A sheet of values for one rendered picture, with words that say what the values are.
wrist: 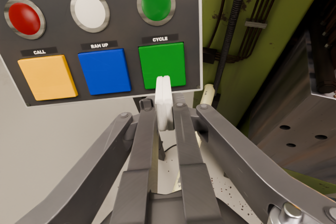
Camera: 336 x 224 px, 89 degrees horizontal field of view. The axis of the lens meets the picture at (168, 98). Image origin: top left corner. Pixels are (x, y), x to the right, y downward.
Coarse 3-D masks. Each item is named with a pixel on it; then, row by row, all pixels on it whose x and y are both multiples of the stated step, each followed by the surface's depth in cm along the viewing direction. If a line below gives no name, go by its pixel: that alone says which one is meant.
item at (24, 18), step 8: (16, 8) 25; (24, 8) 25; (32, 8) 25; (16, 16) 25; (24, 16) 25; (32, 16) 26; (16, 24) 26; (24, 24) 26; (32, 24) 26; (24, 32) 26; (32, 32) 27
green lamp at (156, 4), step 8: (144, 0) 25; (152, 0) 25; (160, 0) 25; (168, 0) 25; (144, 8) 26; (152, 8) 26; (160, 8) 26; (168, 8) 26; (152, 16) 26; (160, 16) 26
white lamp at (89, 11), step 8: (80, 0) 25; (88, 0) 25; (96, 0) 25; (80, 8) 25; (88, 8) 25; (96, 8) 25; (80, 16) 26; (88, 16) 26; (96, 16) 26; (104, 16) 26; (88, 24) 26; (96, 24) 26
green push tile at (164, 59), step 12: (144, 48) 28; (156, 48) 28; (168, 48) 28; (180, 48) 28; (144, 60) 28; (156, 60) 29; (168, 60) 29; (180, 60) 29; (144, 72) 29; (156, 72) 29; (168, 72) 30; (180, 72) 30; (144, 84) 30; (180, 84) 31
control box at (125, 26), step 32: (0, 0) 25; (32, 0) 25; (64, 0) 25; (128, 0) 25; (192, 0) 26; (0, 32) 27; (64, 32) 27; (96, 32) 27; (128, 32) 27; (160, 32) 27; (192, 32) 28; (128, 64) 29; (192, 64) 30; (32, 96) 31; (96, 96) 32; (128, 96) 32
